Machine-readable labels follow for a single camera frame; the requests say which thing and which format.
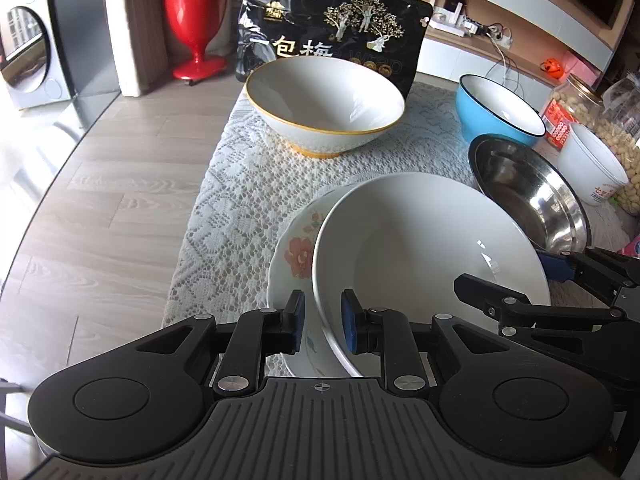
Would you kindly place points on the wooden television cabinet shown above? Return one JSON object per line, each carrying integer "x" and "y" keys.
{"x": 530, "y": 45}

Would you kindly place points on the clear bag of peanuts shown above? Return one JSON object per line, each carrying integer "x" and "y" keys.
{"x": 625, "y": 130}

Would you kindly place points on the red-label peanut jar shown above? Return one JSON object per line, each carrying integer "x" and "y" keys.
{"x": 557, "y": 120}

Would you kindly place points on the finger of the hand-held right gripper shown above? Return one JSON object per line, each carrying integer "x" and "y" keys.
{"x": 556, "y": 266}
{"x": 475, "y": 290}

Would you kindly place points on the white lace tablecloth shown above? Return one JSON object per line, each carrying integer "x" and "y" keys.
{"x": 240, "y": 185}

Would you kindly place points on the plain white ceramic bowl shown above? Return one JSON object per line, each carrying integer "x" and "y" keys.
{"x": 425, "y": 240}

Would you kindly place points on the silver washing machine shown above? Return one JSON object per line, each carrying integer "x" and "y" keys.
{"x": 30, "y": 35}

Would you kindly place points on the blue enamel bowl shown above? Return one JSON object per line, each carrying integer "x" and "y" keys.
{"x": 470, "y": 120}

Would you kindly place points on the beige curtain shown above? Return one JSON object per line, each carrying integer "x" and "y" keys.
{"x": 142, "y": 25}

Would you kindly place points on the stainless steel bowl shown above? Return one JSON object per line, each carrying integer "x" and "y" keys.
{"x": 530, "y": 195}

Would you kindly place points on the pink box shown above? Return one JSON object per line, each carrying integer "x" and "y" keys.
{"x": 582, "y": 67}

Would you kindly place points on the white power strip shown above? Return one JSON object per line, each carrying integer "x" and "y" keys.
{"x": 501, "y": 37}

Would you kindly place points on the gold-rimmed white bowl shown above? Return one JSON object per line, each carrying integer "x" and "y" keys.
{"x": 320, "y": 100}

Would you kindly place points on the black snack bag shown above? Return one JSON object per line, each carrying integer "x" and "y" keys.
{"x": 300, "y": 20}

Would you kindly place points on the floral white plate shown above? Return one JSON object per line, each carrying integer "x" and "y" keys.
{"x": 295, "y": 255}

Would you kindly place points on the orange pumpkin toy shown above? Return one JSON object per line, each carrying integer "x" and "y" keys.
{"x": 551, "y": 70}

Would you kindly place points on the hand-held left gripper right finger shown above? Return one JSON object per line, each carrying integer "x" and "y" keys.
{"x": 350, "y": 323}

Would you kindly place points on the pink marshmallow bag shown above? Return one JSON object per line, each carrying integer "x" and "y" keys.
{"x": 632, "y": 249}

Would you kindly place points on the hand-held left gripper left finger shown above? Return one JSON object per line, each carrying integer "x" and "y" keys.
{"x": 298, "y": 321}

